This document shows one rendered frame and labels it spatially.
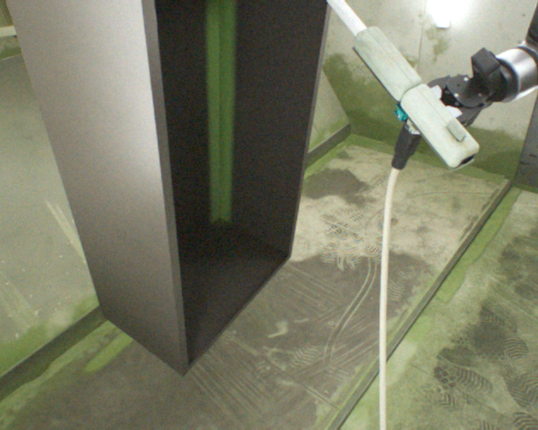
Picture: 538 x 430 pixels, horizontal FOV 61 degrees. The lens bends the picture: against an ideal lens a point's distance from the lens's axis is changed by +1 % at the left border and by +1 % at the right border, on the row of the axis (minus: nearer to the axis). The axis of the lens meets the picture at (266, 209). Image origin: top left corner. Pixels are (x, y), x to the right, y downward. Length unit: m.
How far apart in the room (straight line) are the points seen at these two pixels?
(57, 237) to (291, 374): 1.15
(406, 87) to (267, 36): 0.60
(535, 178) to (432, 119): 2.23
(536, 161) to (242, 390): 2.02
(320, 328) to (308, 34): 1.25
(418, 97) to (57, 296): 1.74
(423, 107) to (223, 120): 0.89
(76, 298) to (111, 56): 1.52
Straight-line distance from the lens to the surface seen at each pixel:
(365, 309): 2.12
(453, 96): 0.91
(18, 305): 2.15
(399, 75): 0.85
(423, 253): 2.41
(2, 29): 1.97
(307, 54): 1.29
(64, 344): 2.22
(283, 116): 1.41
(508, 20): 2.75
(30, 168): 2.22
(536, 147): 2.92
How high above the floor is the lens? 1.63
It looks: 36 degrees down
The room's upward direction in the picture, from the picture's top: 7 degrees counter-clockwise
